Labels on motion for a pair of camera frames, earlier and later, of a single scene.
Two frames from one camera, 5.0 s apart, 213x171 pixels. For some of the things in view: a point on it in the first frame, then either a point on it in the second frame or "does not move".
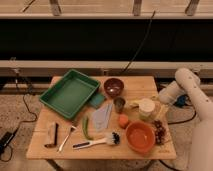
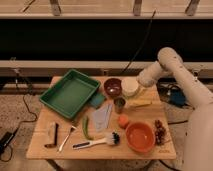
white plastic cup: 146,108 -> 129,86
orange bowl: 140,137 does not move
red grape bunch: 160,132 does not move
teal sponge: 97,100 does not move
